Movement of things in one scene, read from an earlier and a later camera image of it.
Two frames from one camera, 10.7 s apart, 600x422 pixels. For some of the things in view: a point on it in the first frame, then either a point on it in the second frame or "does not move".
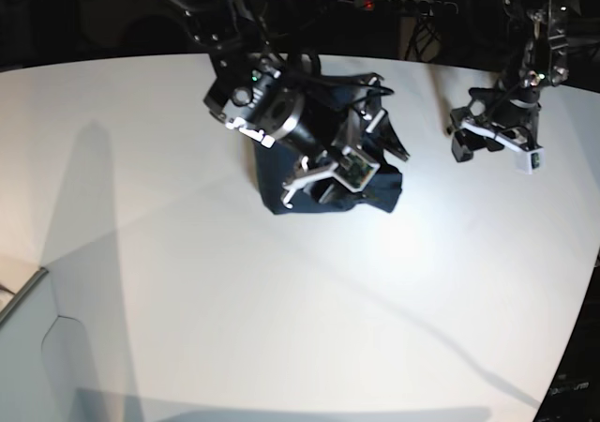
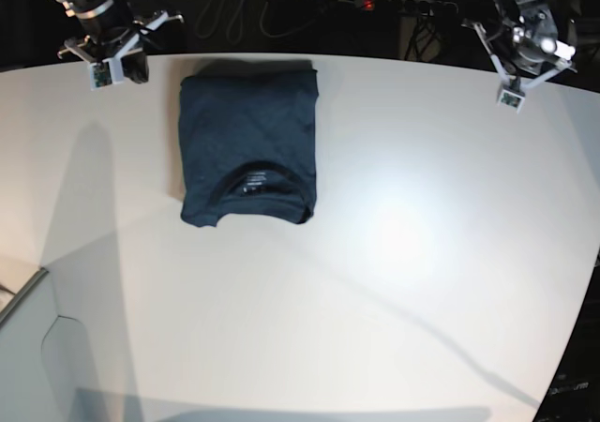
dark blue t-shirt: x=277 y=162 to x=248 y=144
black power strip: x=407 y=5 does not move
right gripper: x=516 y=120 to x=514 y=82
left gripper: x=367 y=116 to x=118 y=48
